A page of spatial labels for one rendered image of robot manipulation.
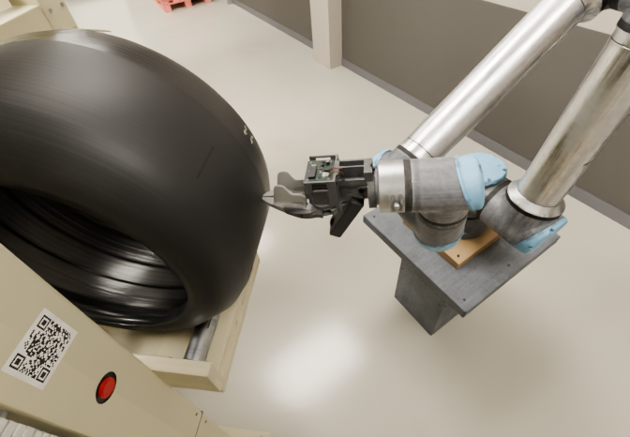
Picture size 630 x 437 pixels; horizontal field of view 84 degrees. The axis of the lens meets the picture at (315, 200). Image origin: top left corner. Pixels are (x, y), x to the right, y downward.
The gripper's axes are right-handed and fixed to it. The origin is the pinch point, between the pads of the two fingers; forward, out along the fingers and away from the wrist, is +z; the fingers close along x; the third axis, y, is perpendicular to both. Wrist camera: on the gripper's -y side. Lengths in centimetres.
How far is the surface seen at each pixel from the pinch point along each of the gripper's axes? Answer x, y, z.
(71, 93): 8.9, 29.1, 15.4
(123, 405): 32.5, -15.6, 23.8
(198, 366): 23.7, -20.9, 15.4
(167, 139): 8.6, 21.1, 6.5
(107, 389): 31.9, -8.7, 22.4
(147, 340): 15, -33, 38
